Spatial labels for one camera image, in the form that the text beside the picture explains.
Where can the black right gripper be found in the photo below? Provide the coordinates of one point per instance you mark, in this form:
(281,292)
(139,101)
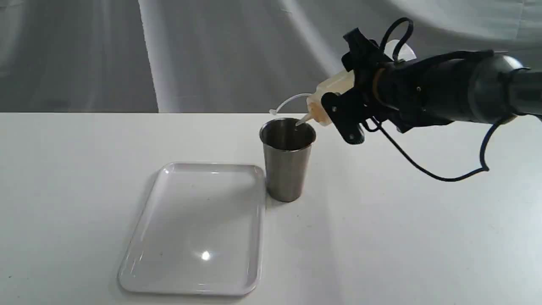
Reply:
(362,107)

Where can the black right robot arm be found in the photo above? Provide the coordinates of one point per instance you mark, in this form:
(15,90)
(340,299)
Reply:
(465,86)

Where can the stainless steel cup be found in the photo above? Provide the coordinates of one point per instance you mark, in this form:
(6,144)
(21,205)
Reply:
(287,145)

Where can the white plastic tray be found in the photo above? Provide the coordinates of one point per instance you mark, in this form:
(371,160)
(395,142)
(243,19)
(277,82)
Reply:
(200,232)

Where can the white backdrop sheet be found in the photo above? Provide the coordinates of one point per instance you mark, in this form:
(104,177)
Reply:
(222,56)

